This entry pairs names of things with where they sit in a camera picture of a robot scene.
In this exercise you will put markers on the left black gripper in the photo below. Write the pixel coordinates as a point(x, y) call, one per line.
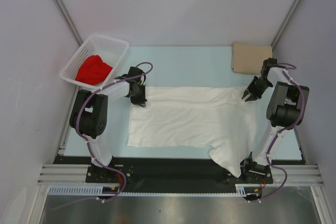
point(142, 99)

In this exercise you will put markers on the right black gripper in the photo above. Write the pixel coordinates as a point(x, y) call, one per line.
point(251, 90)

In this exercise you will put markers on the white t shirt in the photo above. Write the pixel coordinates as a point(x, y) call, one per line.
point(198, 117)

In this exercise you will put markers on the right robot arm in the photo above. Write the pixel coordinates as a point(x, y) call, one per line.
point(285, 110)

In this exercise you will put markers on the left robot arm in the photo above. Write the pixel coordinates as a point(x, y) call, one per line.
point(89, 114)

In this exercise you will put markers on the folded tan t shirt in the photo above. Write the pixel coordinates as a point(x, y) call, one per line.
point(248, 59)

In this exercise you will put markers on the red t shirt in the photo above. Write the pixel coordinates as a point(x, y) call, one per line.
point(93, 71)

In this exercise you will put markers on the white plastic basket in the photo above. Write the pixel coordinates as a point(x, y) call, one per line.
point(111, 50)

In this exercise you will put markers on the aluminium front rail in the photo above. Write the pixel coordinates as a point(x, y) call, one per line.
point(293, 175)

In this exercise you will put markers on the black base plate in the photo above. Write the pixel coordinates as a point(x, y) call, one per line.
point(165, 175)

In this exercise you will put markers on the right aluminium frame post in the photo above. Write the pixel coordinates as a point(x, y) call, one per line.
point(288, 17)

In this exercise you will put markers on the aluminium frame post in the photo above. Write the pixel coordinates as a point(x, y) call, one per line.
point(68, 21)
point(288, 17)

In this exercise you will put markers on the white slotted cable duct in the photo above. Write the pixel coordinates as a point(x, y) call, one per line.
point(98, 191)

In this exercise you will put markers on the left aluminium frame post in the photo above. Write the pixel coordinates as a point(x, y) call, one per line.
point(68, 21)

